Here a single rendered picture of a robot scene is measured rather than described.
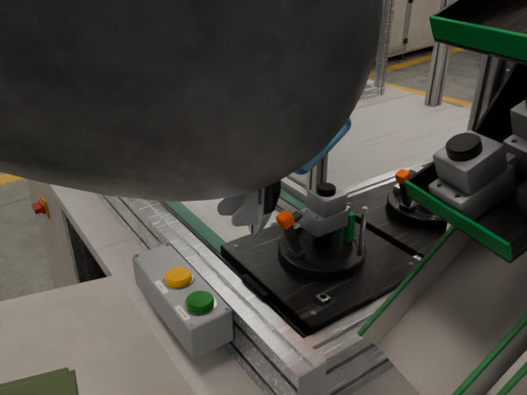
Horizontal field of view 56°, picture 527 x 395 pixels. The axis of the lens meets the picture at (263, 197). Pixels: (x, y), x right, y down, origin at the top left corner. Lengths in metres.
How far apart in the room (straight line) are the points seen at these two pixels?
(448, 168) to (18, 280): 2.30
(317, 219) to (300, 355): 0.20
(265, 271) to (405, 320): 0.24
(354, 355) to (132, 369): 0.33
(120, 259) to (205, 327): 0.36
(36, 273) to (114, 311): 1.72
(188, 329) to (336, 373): 0.21
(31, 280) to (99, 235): 1.47
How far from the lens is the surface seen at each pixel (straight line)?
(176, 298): 0.75
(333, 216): 0.76
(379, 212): 0.95
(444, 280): 0.63
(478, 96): 0.59
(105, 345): 0.85
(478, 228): 0.47
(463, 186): 0.48
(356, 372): 0.73
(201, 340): 0.72
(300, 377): 0.64
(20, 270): 2.66
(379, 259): 0.82
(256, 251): 0.82
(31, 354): 0.88
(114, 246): 1.07
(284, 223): 0.71
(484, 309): 0.60
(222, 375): 0.77
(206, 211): 1.04
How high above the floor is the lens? 1.43
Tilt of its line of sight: 28 degrees down
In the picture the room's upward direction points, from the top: straight up
